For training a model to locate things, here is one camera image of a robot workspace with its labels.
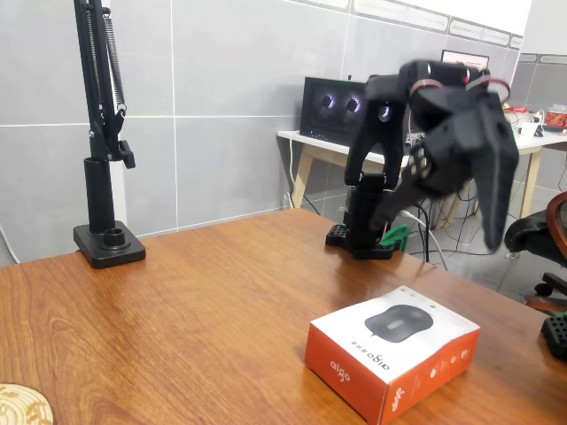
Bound orange white mouse box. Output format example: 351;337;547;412
304;285;482;425

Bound black perforated arm base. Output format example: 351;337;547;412
540;311;567;358

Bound black office chair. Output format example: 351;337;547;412
503;190;567;315

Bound green plastic table clamp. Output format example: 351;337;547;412
376;223;409;253

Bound computer monitor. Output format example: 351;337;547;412
440;49;491;72

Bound black computer case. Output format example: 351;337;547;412
299;76;369;142

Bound white table wooden legs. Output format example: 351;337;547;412
276;121;567;231

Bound black spring boom stand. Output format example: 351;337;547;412
73;0;147;270

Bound black cable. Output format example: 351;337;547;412
411;201;431;263

